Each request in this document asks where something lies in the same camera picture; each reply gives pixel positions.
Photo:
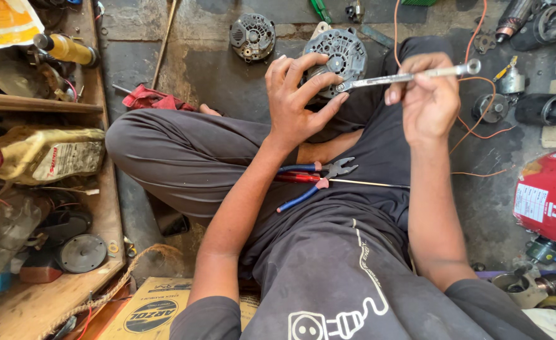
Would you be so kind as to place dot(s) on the grey round metal disc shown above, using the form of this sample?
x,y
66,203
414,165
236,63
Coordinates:
x,y
81,253

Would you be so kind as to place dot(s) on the yellow printed cardboard box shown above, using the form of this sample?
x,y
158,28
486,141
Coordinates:
x,y
150,311

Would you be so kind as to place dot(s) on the dark grey alternator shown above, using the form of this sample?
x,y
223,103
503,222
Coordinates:
x,y
253,37

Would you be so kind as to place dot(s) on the person's left hand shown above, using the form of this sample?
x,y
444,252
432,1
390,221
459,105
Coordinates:
x,y
289,113

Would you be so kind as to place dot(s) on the silver cap with yellow clip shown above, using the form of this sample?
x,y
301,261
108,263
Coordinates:
x,y
510,81

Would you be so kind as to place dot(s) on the person's right fingers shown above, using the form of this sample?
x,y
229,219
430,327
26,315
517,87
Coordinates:
x,y
412,64

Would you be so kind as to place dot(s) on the silver combination wrench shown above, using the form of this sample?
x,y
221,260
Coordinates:
x,y
377,81

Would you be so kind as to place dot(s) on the red cylinder with white label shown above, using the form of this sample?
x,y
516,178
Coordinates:
x,y
549,193

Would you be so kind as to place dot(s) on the yellow and white plastic bag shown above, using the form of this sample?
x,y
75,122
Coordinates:
x,y
4,21

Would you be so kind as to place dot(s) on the silver starter nose housing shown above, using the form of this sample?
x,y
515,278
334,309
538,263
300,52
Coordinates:
x,y
519,285

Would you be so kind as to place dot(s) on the gold oil jug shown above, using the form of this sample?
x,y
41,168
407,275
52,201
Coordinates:
x,y
46,153

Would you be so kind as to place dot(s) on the person's right hand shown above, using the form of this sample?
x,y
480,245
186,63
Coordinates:
x,y
431,104

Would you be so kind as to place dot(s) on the grey flat metal bar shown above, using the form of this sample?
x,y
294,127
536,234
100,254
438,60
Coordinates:
x,y
376,37

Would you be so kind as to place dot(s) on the wooden stick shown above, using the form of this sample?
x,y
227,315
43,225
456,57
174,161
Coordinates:
x,y
163,47

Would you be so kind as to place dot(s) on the wooden shelf with clutter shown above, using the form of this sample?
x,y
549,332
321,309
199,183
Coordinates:
x,y
32,307

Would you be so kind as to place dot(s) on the teal metal part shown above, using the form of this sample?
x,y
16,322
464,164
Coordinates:
x,y
544,250

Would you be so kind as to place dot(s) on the small rusty metal bracket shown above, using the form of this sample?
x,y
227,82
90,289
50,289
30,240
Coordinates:
x,y
485,42

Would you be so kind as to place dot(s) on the yellow bottle with black cap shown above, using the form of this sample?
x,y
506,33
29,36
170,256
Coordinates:
x,y
70,49

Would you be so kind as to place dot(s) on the black cylinder housing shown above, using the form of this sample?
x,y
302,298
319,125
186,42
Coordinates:
x,y
542,109

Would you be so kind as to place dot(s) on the clear plastic bottle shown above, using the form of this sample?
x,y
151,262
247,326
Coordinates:
x,y
1,236

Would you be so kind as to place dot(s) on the green crate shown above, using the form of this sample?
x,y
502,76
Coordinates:
x,y
418,2

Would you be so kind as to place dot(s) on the grey alternator with pulley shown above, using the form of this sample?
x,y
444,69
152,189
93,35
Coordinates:
x,y
341,52

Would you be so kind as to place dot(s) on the black motor housing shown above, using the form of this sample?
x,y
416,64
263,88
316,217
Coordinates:
x,y
545,26

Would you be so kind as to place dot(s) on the small black metal part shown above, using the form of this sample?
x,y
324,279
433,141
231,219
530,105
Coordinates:
x,y
355,10

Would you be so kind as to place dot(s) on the red cloth rag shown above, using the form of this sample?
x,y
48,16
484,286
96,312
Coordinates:
x,y
152,99

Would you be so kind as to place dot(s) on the copper motor armature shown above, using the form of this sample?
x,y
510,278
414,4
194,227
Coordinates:
x,y
514,19

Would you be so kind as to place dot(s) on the black round end cover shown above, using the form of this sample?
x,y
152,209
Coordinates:
x,y
489,108

